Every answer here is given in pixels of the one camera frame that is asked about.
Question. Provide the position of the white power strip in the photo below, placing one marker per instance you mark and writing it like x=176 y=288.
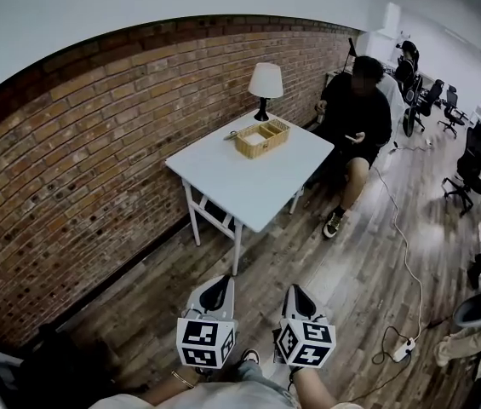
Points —
x=404 y=349

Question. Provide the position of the person's shoe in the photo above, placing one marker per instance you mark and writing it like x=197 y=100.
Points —
x=250 y=355

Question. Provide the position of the person's right forearm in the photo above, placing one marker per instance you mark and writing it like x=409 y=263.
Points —
x=312 y=388

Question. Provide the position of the black stand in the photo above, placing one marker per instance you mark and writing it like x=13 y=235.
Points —
x=352 y=53

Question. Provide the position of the grey seat chair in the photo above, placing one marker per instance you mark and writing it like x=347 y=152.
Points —
x=478 y=309

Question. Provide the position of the white shade table lamp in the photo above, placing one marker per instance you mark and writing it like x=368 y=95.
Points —
x=265 y=81

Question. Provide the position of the person's grey clothing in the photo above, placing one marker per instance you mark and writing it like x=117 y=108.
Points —
x=223 y=394

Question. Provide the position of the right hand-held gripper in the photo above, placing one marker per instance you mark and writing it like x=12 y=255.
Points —
x=306 y=341

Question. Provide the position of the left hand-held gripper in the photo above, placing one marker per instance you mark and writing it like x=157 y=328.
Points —
x=206 y=341

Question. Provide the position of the black office chair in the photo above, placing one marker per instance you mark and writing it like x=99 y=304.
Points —
x=472 y=164
x=425 y=100
x=453 y=109

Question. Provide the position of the woven wicker holder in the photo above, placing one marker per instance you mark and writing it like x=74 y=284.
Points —
x=261 y=145

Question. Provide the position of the small thin metal object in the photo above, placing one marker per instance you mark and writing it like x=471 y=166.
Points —
x=230 y=135

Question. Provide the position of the white table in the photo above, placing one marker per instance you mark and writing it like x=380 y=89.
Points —
x=257 y=181

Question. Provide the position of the person's left forearm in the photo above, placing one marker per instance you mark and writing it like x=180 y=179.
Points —
x=167 y=388

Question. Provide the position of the black bag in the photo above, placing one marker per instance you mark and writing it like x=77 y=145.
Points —
x=65 y=362

